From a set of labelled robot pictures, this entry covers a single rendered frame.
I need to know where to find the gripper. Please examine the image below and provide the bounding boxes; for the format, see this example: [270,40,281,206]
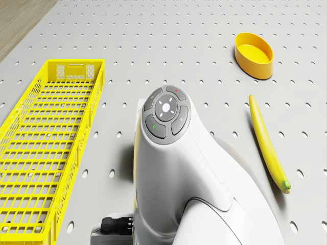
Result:
[90,216,135,245]

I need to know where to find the banana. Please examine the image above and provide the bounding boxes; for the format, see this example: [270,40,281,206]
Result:
[248,94,292,195]

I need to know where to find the yellow basket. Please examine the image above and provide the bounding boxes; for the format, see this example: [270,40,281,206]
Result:
[0,59,106,245]

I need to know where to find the yellow bowl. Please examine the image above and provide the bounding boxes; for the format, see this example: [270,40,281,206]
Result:
[234,32,274,80]

